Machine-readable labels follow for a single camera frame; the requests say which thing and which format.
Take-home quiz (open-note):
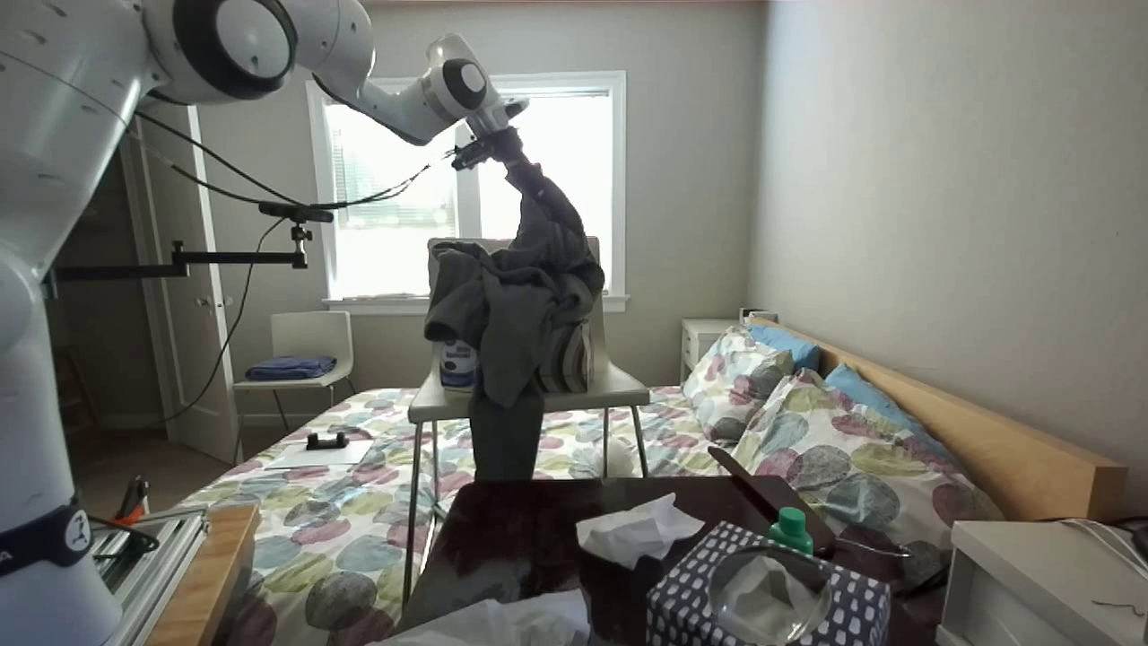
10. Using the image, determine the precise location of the small spotted floral pillow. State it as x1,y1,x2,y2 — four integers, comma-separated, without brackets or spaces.
683,325,801,445

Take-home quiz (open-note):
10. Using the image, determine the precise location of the window with white frame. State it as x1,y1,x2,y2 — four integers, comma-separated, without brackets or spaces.
305,69,631,319

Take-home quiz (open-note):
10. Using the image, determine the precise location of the small white bedside cabinet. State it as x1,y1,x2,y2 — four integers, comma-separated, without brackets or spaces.
678,312,746,380

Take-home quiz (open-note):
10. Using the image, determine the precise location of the blue seat cushion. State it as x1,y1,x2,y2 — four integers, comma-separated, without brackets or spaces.
240,350,340,384

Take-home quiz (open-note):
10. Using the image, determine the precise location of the red handled tool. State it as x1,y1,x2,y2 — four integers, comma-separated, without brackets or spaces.
115,475,163,530

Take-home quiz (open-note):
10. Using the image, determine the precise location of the wooden headboard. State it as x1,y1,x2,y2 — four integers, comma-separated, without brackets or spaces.
763,312,1131,523

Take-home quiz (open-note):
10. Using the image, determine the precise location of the white paper sheet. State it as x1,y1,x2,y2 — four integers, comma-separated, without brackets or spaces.
270,418,379,475

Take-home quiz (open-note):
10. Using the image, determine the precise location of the white box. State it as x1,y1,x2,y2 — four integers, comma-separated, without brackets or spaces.
936,513,1148,646

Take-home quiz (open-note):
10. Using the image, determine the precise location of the small black device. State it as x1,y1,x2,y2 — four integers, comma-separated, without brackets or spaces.
301,423,352,457

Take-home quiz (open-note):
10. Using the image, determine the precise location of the white plastic chair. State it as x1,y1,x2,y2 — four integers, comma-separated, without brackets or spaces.
230,304,358,436

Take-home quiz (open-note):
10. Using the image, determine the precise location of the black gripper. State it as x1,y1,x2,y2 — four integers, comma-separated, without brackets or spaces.
450,115,545,184

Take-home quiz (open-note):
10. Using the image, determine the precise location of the blue pillow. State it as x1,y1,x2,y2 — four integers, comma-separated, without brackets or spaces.
823,361,926,436
736,312,829,373

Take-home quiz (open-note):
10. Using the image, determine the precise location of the black camera boom stand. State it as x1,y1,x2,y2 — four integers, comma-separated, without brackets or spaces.
50,198,337,286

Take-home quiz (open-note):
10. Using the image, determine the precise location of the dark wooden table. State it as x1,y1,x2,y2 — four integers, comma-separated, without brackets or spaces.
397,440,950,646

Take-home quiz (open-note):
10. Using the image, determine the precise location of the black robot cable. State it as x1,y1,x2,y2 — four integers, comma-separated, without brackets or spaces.
130,106,437,219

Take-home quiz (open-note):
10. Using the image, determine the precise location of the white door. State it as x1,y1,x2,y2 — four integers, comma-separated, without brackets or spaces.
115,103,245,467

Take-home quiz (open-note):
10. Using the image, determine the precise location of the light wooden shelf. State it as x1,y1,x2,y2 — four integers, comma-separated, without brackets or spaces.
141,501,264,646

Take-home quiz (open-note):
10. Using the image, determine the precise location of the grey jersey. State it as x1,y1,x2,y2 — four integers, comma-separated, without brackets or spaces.
423,153,611,483

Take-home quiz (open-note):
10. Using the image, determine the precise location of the spotted floral duvet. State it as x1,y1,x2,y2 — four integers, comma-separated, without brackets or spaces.
176,380,746,646

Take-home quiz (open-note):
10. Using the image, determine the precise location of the large spotted floral pillow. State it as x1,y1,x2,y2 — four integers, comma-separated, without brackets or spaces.
725,369,1008,567

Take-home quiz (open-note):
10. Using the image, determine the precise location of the crumpled white tissue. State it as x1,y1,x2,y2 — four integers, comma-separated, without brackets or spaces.
370,588,597,646
573,490,712,574

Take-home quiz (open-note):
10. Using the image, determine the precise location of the polka dot tissue box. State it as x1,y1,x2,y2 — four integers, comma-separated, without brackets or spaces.
642,517,898,646

